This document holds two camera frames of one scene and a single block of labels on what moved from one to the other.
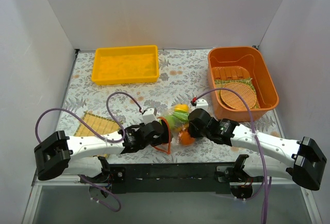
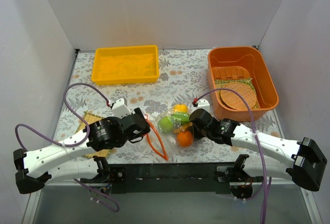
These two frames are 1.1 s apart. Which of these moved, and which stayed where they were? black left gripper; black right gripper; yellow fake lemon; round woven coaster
Moved: black left gripper
Stayed: yellow fake lemon; round woven coaster; black right gripper
